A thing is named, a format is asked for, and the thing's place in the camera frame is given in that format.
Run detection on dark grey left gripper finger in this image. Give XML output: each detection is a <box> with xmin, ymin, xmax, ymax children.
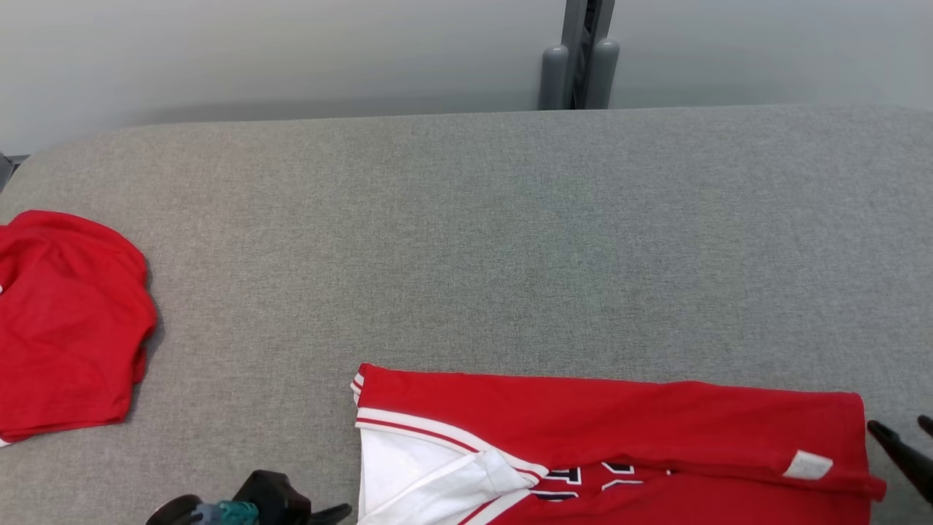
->
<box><xmin>305</xmin><ymin>503</ymin><xmax>354</xmax><ymax>525</ymax></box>

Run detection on red Bulls basketball jersey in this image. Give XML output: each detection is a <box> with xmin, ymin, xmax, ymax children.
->
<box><xmin>351</xmin><ymin>362</ymin><xmax>888</xmax><ymax>525</ymax></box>

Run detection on red shorts with white band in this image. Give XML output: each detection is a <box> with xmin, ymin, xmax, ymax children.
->
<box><xmin>0</xmin><ymin>209</ymin><xmax>159</xmax><ymax>448</ymax></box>

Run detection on teal left camera cable connector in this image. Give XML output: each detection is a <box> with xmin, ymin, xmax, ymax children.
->
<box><xmin>191</xmin><ymin>500</ymin><xmax>260</xmax><ymax>525</ymax></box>

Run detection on grey partition post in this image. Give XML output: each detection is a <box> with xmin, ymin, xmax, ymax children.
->
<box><xmin>538</xmin><ymin>0</ymin><xmax>590</xmax><ymax>112</ymax></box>
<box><xmin>583</xmin><ymin>0</ymin><xmax>622</xmax><ymax>110</ymax></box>

